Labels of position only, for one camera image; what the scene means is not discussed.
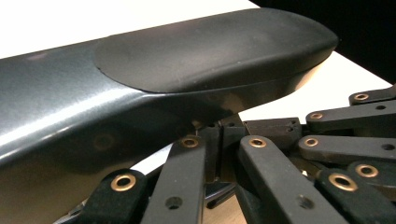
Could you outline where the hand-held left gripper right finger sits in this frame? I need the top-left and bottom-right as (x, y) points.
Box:
(221, 114), (250, 183)

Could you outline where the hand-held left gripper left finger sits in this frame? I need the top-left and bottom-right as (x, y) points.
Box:
(199, 122), (222, 183)

